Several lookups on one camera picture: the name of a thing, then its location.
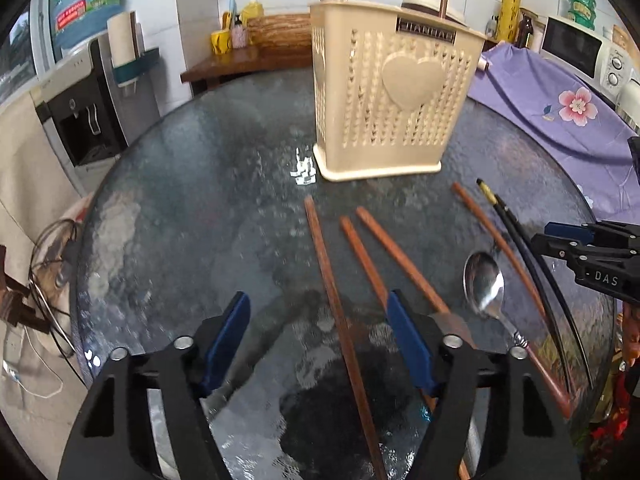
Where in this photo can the purple floral cloth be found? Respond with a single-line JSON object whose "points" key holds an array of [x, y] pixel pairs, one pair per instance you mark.
{"points": [[582, 133]]}

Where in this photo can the wooden chair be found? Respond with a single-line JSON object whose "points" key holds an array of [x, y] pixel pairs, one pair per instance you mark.
{"points": [[14, 309]]}

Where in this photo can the yellow mug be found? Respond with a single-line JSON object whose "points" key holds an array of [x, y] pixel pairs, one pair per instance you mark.
{"points": [[221, 41]]}

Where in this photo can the metal spoon wooden handle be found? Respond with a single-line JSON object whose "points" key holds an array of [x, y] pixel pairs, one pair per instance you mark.
{"points": [[483, 286]]}

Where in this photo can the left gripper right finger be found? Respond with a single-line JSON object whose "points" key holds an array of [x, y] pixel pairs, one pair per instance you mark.
{"points": [[416, 339]]}

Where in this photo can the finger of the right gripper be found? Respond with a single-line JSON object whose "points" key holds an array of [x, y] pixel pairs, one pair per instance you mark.
{"points": [[570, 232], [565, 249]]}

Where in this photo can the wooden side table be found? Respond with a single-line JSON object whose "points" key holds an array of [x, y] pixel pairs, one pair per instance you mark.
{"points": [[221, 68]]}

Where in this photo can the yellow soap dispenser bottle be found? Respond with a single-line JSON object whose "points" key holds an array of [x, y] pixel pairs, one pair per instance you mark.
{"points": [[252, 10]]}

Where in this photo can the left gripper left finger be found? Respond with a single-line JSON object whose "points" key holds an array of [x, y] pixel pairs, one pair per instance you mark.
{"points": [[220, 340]]}

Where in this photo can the round glass table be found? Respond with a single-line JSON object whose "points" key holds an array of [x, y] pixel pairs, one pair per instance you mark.
{"points": [[210, 202]]}

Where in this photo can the white microwave oven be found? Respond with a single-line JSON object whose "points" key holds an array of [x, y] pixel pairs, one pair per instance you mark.
{"points": [[605, 66]]}

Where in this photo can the white water dispenser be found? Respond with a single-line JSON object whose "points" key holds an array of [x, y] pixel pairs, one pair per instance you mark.
{"points": [[91, 111]]}

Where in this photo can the yellow roll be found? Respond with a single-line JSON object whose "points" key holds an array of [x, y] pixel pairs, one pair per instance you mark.
{"points": [[507, 27]]}

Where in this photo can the brown woven basin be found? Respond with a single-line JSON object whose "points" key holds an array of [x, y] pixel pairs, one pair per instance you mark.
{"points": [[279, 32]]}

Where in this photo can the brown white rice cooker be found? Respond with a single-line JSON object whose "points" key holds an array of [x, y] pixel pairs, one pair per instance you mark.
{"points": [[432, 7]]}

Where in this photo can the dark glass bottle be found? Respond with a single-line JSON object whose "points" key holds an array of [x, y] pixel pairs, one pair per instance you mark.
{"points": [[525, 30]]}

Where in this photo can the black chopstick gold tip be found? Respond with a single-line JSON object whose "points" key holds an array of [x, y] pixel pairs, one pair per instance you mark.
{"points": [[542, 298]]}

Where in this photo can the cream plastic utensil holder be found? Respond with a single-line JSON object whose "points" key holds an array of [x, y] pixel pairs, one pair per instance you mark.
{"points": [[389, 86]]}

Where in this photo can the green stacked bowls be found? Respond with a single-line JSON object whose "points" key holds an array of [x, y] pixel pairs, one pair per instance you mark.
{"points": [[583, 12]]}

